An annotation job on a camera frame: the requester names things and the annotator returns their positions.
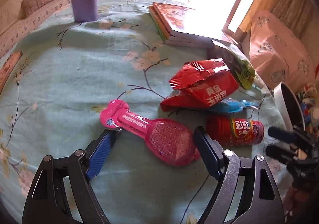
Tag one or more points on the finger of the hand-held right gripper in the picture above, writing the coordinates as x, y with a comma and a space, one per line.
281, 135
278, 152

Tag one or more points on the stack of books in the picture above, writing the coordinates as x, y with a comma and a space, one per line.
164, 33

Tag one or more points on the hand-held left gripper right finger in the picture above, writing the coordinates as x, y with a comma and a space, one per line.
206, 154

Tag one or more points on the blue candy wrapper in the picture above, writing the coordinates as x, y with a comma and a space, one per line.
229, 106

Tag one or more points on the pink plastic package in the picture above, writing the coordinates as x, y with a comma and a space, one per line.
169, 139

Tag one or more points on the pink heart-print furniture cover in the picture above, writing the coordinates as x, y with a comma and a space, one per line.
279, 52

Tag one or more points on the turquoise floral tablecloth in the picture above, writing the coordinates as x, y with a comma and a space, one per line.
74, 69

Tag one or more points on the green snack packet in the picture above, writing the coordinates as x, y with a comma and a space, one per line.
245, 74

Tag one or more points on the white cushion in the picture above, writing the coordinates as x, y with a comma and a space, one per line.
7, 10

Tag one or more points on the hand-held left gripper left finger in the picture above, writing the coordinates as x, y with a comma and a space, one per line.
99, 156

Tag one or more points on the red snack packet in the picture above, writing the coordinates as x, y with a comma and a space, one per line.
211, 89

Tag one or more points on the red candy bottle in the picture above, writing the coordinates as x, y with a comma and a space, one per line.
224, 129

